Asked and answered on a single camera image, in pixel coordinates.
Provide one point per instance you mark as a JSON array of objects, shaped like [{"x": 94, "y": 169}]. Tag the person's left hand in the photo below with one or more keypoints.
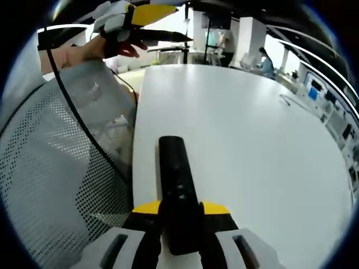
[{"x": 110, "y": 42}]

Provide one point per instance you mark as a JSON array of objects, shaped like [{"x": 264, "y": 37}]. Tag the black framed desk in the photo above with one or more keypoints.
[{"x": 168, "y": 49}]

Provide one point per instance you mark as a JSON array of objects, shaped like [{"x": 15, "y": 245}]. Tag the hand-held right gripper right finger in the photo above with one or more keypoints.
[{"x": 246, "y": 249}]

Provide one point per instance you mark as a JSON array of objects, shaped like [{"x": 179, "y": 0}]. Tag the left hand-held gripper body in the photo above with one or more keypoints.
[{"x": 131, "y": 50}]

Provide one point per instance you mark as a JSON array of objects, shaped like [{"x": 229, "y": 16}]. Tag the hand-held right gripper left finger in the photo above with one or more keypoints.
[{"x": 117, "y": 249}]

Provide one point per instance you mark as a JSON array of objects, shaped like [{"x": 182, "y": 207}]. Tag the white office chair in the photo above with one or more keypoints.
[{"x": 248, "y": 63}]

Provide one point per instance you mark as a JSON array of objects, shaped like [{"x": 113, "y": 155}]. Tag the black remote control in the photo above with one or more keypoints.
[{"x": 176, "y": 173}]

